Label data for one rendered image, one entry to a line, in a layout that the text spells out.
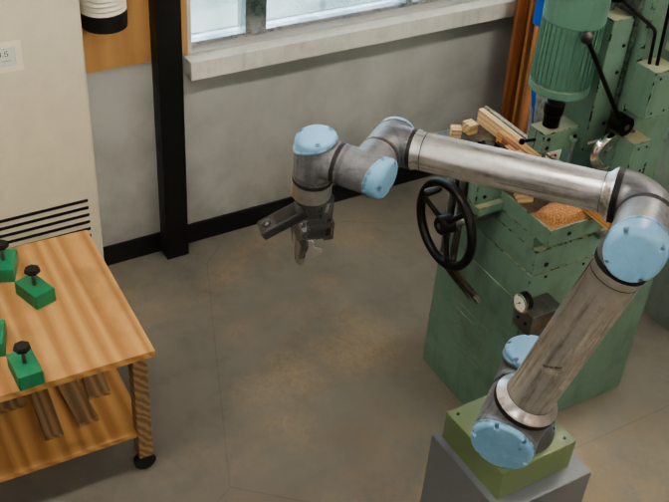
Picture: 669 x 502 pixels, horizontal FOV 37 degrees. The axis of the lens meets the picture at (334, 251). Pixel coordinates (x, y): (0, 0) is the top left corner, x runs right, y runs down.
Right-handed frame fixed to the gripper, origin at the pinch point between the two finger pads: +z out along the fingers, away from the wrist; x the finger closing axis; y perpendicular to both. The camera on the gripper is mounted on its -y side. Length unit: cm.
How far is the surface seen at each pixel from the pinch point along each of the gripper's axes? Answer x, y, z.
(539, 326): 8, 81, 53
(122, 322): 45, -37, 61
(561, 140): 43, 96, 13
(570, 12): 45, 88, -31
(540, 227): 21, 81, 24
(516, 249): 27, 79, 38
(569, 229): 18, 89, 24
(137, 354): 30, -35, 59
